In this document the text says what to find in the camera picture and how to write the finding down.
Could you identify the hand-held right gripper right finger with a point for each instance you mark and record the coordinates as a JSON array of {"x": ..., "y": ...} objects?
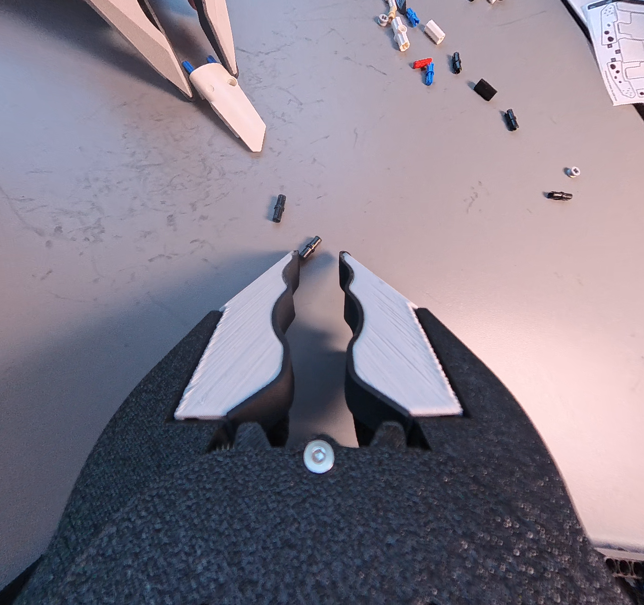
[{"x": 397, "y": 358}]

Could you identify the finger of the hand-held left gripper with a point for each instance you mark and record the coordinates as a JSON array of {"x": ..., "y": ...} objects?
[
  {"x": 115, "y": 1},
  {"x": 211, "y": 1}
]

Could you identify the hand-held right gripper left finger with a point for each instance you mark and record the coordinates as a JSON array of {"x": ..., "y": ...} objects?
[{"x": 241, "y": 358}]

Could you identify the white lego panel piece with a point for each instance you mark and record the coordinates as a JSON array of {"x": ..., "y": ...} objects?
[{"x": 226, "y": 102}]

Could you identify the black lego pin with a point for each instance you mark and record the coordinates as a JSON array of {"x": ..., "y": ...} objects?
[
  {"x": 310, "y": 247},
  {"x": 279, "y": 208}
]

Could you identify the scattered small lego pieces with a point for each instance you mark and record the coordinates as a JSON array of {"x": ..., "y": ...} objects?
[{"x": 401, "y": 31}]

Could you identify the sticker sheet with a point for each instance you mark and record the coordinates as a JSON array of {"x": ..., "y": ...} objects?
[{"x": 621, "y": 51}]

